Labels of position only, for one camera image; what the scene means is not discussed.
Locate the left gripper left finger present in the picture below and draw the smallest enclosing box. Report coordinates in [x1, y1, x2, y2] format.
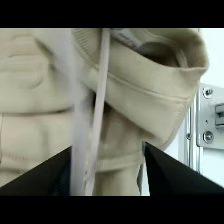
[0, 145, 73, 197]

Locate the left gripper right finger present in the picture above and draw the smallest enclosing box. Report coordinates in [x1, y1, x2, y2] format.
[143, 142, 224, 197]

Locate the beige long-sleeved shirt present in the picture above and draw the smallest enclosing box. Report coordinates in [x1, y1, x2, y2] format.
[0, 27, 210, 197]

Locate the silver frame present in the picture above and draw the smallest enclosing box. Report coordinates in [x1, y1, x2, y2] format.
[184, 83, 224, 175]

